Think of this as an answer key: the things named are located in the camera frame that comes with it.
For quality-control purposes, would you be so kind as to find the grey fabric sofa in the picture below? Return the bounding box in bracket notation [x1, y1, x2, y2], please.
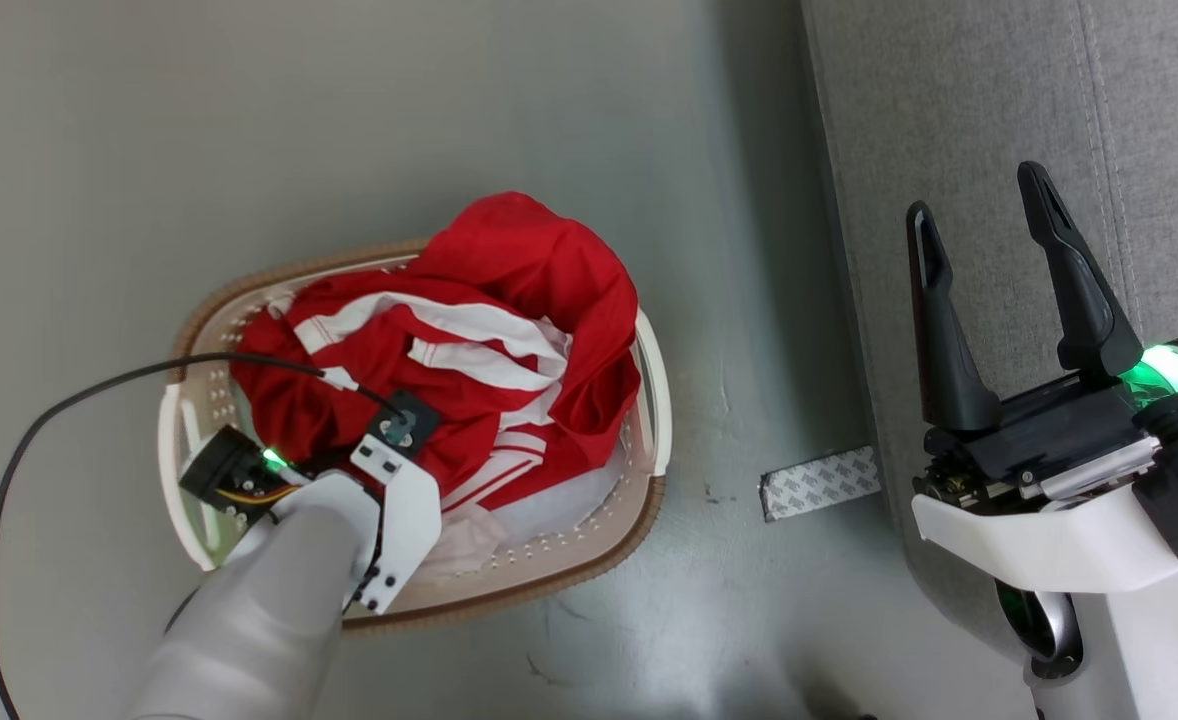
[801, 0, 1178, 663]

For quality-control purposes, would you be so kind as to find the grey patterned tape strip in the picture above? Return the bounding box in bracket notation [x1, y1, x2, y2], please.
[759, 446, 882, 523]

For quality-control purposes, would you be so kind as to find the white camera bracket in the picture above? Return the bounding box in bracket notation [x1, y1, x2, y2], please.
[347, 435, 443, 615]
[911, 485, 1178, 597]

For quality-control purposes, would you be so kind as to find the beige and white laundry basket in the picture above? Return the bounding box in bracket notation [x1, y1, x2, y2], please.
[157, 238, 672, 633]

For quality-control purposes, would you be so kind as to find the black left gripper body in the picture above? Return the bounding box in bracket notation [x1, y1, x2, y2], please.
[179, 425, 300, 523]

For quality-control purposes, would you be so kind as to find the white left camera bracket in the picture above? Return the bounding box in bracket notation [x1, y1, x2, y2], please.
[347, 435, 443, 615]

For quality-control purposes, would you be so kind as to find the red garment with white stripes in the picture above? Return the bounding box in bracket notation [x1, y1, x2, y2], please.
[231, 192, 642, 513]

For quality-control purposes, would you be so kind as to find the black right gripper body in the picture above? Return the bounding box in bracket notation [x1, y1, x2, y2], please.
[912, 340, 1178, 503]

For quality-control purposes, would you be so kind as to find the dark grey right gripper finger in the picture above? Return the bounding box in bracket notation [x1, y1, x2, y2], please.
[906, 200, 1002, 433]
[1017, 161, 1145, 380]

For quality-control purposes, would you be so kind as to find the white right camera bracket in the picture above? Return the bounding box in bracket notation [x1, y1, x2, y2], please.
[911, 485, 1178, 597]

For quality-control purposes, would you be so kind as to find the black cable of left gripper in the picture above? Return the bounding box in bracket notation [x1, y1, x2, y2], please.
[0, 352, 408, 720]

